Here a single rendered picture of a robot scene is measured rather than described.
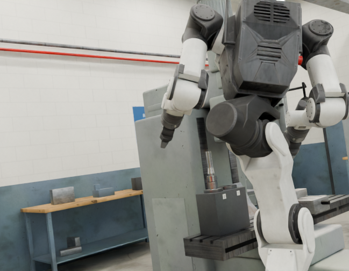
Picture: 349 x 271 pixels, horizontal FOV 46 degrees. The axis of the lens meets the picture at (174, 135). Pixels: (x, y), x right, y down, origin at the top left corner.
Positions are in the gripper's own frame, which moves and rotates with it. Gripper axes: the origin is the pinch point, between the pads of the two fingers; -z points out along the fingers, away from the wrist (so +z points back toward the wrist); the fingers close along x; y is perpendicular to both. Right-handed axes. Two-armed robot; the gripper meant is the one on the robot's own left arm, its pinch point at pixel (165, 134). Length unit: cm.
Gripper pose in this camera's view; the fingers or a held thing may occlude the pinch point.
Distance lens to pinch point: 182.8
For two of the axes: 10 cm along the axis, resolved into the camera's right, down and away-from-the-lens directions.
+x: 1.4, -8.2, 5.5
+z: 2.1, -5.2, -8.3
